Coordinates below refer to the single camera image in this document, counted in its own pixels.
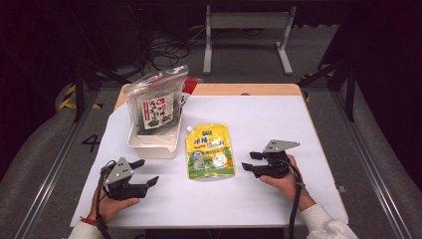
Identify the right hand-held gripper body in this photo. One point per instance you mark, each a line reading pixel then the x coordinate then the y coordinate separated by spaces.
pixel 273 166

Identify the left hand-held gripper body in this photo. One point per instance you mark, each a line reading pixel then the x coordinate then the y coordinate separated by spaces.
pixel 119 181

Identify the cream plastic divided container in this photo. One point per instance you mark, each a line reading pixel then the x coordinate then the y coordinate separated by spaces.
pixel 154 146

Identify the yellow green spout pouch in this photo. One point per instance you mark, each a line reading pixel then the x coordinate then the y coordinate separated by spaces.
pixel 209 152

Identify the clear bag of dried seaweed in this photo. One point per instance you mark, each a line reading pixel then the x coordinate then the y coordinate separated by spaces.
pixel 157 106

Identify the red white snack bag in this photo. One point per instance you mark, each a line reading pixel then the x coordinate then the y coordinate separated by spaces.
pixel 189 87

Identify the person's right hand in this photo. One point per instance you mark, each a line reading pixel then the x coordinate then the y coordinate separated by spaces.
pixel 288 187

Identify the person's left hand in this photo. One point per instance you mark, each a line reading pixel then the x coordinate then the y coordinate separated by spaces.
pixel 109 207

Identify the white table mat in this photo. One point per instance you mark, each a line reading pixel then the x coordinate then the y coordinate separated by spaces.
pixel 199 205

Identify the black metal stand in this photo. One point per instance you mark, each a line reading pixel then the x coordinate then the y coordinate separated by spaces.
pixel 350 89
pixel 79 89

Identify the yellow black hazard tape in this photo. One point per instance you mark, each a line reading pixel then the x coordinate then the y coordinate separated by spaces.
pixel 68 99

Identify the black computer tower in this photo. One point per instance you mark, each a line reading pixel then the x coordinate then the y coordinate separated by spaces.
pixel 127 33

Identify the grey metal stand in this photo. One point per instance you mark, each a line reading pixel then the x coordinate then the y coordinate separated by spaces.
pixel 249 20

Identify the aluminium floor rail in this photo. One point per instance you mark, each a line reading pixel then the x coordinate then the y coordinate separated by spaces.
pixel 49 179
pixel 371 159

